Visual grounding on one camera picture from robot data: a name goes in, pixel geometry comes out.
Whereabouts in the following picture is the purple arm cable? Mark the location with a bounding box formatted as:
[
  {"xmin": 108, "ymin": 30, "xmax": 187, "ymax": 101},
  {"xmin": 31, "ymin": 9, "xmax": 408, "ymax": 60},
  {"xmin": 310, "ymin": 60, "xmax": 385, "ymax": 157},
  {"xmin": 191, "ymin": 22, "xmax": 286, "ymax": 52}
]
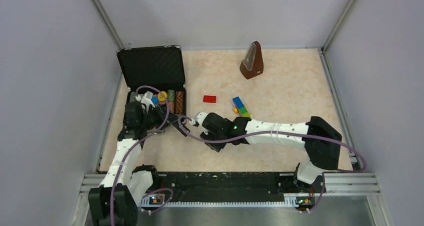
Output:
[
  {"xmin": 110, "ymin": 85, "xmax": 174, "ymax": 226},
  {"xmin": 178, "ymin": 115, "xmax": 368, "ymax": 213}
]

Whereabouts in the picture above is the black poker chip case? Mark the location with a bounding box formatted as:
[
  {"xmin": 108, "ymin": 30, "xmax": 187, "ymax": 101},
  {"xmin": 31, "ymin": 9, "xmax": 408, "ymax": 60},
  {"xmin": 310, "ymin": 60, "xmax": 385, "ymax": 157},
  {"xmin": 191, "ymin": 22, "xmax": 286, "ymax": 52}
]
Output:
[{"xmin": 117, "ymin": 45, "xmax": 187, "ymax": 115}]

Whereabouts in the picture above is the black remote control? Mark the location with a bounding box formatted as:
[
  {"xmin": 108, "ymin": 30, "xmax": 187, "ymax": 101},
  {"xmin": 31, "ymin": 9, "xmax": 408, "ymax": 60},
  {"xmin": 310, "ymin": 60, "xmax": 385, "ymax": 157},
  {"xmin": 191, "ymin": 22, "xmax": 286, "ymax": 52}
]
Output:
[{"xmin": 173, "ymin": 121, "xmax": 190, "ymax": 137}]

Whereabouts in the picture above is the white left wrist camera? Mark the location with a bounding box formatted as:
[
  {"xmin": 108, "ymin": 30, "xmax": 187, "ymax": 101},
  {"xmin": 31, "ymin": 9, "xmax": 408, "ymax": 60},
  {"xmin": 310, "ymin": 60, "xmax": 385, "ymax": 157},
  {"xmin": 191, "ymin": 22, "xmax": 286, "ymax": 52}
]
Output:
[{"xmin": 136, "ymin": 91, "xmax": 155, "ymax": 108}]

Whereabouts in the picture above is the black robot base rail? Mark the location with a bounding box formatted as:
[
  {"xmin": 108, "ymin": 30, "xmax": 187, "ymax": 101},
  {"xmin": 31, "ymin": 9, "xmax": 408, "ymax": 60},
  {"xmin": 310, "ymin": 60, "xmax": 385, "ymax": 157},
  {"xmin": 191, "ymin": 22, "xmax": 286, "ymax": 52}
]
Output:
[{"xmin": 109, "ymin": 164, "xmax": 327, "ymax": 213}]

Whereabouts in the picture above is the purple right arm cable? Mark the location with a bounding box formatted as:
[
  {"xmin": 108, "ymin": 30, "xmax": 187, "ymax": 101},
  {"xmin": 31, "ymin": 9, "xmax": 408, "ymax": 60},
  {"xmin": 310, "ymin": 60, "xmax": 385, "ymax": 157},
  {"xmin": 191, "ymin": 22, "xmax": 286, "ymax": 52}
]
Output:
[{"xmin": 178, "ymin": 115, "xmax": 368, "ymax": 213}]

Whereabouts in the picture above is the red toy brick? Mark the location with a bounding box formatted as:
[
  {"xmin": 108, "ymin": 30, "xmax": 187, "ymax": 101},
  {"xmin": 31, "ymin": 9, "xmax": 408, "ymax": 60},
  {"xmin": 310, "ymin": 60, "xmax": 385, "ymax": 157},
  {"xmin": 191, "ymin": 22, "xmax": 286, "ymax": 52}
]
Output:
[{"xmin": 203, "ymin": 95, "xmax": 217, "ymax": 103}]

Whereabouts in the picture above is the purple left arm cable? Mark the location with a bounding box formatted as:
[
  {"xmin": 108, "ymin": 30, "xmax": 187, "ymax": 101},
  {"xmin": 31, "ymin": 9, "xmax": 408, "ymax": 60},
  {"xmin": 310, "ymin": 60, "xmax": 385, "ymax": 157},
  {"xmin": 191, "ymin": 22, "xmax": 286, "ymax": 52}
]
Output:
[{"xmin": 110, "ymin": 85, "xmax": 174, "ymax": 226}]

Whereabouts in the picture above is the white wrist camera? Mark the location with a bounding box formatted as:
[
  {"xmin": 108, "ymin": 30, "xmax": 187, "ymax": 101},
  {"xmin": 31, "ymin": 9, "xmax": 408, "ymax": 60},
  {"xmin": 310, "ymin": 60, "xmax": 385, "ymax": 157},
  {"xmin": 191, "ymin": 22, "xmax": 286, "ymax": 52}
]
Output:
[
  {"xmin": 191, "ymin": 112, "xmax": 209, "ymax": 127},
  {"xmin": 136, "ymin": 91, "xmax": 155, "ymax": 108}
]

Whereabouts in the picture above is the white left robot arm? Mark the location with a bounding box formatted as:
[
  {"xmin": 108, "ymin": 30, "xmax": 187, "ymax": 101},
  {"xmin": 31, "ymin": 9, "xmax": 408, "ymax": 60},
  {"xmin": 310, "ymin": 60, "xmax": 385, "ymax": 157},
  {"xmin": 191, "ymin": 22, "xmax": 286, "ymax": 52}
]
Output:
[{"xmin": 88, "ymin": 102, "xmax": 179, "ymax": 225}]

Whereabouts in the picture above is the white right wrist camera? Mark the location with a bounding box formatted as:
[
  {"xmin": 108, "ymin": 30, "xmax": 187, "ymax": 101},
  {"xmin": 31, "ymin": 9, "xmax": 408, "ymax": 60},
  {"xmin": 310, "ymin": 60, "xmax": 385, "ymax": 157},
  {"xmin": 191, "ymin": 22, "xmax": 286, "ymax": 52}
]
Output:
[{"xmin": 191, "ymin": 112, "xmax": 209, "ymax": 127}]

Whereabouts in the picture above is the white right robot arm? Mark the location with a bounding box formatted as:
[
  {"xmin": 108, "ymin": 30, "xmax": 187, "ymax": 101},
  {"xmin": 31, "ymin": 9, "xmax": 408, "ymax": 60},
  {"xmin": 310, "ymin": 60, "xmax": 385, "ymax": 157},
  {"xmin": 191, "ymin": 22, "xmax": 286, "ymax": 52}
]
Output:
[{"xmin": 193, "ymin": 112, "xmax": 343, "ymax": 192}]

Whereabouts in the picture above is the brown wooden metronome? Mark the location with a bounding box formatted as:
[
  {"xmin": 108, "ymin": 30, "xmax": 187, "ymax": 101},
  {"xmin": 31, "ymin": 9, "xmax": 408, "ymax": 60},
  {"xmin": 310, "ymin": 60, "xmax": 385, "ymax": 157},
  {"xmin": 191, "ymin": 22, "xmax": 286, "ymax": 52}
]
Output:
[{"xmin": 239, "ymin": 41, "xmax": 264, "ymax": 80}]

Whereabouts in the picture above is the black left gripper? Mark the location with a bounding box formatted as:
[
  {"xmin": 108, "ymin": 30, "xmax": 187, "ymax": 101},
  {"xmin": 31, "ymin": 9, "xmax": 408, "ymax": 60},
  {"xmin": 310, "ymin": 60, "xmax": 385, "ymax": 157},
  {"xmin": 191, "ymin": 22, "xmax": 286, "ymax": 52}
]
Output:
[{"xmin": 141, "ymin": 102, "xmax": 182, "ymax": 130}]

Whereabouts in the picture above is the colourful toy brick train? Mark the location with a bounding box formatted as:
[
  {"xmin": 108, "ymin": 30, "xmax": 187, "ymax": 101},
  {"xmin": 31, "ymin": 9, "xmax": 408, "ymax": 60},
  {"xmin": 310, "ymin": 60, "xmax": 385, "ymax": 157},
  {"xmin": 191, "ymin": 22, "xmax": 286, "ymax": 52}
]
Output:
[{"xmin": 232, "ymin": 97, "xmax": 252, "ymax": 118}]

